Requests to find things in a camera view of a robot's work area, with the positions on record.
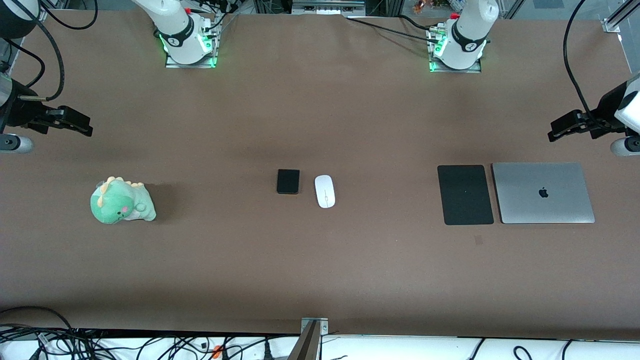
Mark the black cable on table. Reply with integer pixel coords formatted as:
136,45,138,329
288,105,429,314
345,17,437,43
399,14,437,32

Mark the white cable ledge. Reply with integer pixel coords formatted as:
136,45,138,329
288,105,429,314
0,327,640,360

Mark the black mouse pad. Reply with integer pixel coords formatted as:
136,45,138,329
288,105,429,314
437,165,495,226

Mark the black cable tangle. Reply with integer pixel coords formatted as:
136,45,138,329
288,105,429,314
0,325,301,360

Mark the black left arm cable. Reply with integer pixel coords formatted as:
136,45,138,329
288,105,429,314
563,0,601,128

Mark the aluminium profile post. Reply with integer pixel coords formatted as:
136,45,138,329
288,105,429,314
287,320,321,360

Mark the grey metal bracket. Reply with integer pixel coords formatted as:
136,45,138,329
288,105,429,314
300,317,329,337

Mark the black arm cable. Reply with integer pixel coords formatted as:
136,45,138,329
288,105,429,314
563,0,601,128
0,0,99,102

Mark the white computer mouse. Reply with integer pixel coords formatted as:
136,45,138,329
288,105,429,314
314,174,336,209

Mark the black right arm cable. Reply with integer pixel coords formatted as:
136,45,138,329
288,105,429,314
0,0,99,102

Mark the black phone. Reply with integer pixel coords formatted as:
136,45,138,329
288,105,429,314
276,168,301,195

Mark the black looped cable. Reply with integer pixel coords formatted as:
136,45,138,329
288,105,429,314
0,306,76,332

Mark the silver laptop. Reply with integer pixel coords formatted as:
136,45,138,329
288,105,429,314
491,162,596,224

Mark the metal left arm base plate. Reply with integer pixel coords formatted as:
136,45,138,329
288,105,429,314
427,25,483,74

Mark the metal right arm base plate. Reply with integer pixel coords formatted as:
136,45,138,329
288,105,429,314
165,15,221,69

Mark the grey metal box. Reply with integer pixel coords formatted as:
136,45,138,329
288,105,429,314
291,0,366,17

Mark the green dinosaur plush toy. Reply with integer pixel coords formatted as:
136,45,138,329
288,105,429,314
90,176,157,225

